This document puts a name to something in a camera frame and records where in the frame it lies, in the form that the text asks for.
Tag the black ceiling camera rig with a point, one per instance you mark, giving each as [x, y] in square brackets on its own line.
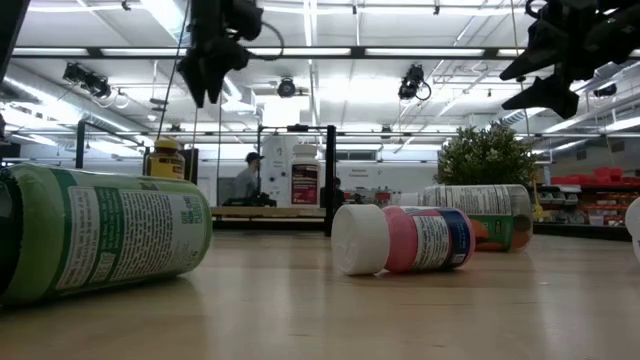
[87, 80]

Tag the red storage bins shelf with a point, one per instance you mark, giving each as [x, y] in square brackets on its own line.
[600, 177]

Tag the clear gummy bottle white cap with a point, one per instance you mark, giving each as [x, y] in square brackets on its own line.
[500, 220]

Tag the amber bottle yellow cap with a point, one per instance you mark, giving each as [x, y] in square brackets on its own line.
[165, 162]

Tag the black frame wooden shelf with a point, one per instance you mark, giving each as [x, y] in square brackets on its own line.
[330, 175]

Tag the black monitor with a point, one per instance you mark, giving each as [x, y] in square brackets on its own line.
[191, 165]

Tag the yellow broom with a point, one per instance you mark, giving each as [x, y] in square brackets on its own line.
[539, 212]

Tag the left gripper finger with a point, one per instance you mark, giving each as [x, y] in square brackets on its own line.
[197, 75]
[225, 60]

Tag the white cabinet machine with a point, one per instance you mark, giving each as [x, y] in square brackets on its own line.
[275, 165]

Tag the potted green plant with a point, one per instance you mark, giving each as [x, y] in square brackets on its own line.
[485, 155]

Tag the black ceiling fixture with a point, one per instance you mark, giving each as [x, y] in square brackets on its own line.
[605, 90]

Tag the pink bottle white cap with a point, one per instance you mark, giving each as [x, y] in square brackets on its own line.
[400, 240]

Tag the round black ceiling camera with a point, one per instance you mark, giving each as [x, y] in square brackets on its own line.
[286, 88]

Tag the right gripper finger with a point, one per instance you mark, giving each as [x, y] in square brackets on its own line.
[540, 50]
[555, 95]

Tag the white bottle blue striped label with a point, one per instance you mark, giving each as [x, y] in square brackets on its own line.
[635, 225]

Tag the green medicine bottle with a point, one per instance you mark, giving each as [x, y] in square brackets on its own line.
[100, 235]

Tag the large white bottle maroon label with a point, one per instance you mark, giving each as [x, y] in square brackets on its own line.
[305, 180]

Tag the person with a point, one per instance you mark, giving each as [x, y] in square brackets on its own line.
[247, 180]

